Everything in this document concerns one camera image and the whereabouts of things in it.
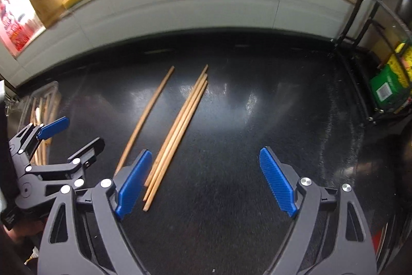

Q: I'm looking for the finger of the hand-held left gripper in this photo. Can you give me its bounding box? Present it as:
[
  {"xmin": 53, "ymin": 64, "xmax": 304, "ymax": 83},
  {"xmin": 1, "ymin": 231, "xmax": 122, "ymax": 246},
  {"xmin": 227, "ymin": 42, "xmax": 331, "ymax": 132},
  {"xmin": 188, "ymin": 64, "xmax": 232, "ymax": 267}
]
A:
[
  {"xmin": 9, "ymin": 116, "xmax": 70, "ymax": 172},
  {"xmin": 24, "ymin": 137, "xmax": 106, "ymax": 188}
]

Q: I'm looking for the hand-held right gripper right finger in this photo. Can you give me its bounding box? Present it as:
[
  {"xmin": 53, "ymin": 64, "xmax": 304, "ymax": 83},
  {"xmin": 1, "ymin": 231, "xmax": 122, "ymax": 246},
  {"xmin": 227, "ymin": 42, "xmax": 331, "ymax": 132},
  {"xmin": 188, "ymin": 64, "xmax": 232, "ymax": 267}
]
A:
[{"xmin": 259, "ymin": 146, "xmax": 377, "ymax": 275}]

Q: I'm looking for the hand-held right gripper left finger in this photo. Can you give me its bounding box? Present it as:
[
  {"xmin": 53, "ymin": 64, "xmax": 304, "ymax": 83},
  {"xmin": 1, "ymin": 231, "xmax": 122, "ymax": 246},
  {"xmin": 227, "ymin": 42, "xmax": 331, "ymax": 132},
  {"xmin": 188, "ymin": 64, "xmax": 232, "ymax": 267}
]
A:
[{"xmin": 37, "ymin": 149, "xmax": 153, "ymax": 275}]

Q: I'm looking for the clear plastic tray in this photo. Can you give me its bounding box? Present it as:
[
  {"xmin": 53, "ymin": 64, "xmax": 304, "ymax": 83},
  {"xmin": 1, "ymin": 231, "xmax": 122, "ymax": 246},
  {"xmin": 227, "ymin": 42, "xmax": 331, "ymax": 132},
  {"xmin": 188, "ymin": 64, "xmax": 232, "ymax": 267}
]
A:
[{"xmin": 18, "ymin": 80, "xmax": 62, "ymax": 168}]

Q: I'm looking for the person's left hand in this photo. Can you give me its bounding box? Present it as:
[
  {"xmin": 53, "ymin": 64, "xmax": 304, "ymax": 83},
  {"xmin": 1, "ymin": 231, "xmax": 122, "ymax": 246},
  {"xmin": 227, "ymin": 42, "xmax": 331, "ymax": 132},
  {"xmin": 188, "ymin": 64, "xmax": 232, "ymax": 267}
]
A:
[{"xmin": 10, "ymin": 220, "xmax": 47, "ymax": 241}]

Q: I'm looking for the red packet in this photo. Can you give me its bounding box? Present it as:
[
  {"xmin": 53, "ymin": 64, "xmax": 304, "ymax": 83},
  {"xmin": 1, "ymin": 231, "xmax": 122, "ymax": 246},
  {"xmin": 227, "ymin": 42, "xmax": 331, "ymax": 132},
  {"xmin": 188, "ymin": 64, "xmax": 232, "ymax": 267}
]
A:
[{"xmin": 0, "ymin": 0, "xmax": 36, "ymax": 52}]

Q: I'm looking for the red sheet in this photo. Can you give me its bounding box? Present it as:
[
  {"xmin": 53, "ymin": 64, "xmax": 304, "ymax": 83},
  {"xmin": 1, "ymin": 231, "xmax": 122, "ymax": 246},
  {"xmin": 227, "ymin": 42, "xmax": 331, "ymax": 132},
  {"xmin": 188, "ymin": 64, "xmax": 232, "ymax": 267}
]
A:
[{"xmin": 367, "ymin": 225, "xmax": 391, "ymax": 263}]

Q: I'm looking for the bamboo cylinder container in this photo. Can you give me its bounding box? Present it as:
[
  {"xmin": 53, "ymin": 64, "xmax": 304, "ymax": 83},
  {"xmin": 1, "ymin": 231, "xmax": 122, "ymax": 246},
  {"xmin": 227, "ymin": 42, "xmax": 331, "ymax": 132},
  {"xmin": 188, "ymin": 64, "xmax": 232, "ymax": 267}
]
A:
[{"xmin": 27, "ymin": 0, "xmax": 66, "ymax": 28}]

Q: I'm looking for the green yellow packet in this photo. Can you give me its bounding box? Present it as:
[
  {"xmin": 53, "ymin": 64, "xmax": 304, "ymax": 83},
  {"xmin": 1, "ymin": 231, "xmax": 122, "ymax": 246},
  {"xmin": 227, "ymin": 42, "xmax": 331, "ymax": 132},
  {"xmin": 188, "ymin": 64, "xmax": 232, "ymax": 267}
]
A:
[{"xmin": 370, "ymin": 40, "xmax": 412, "ymax": 113}]

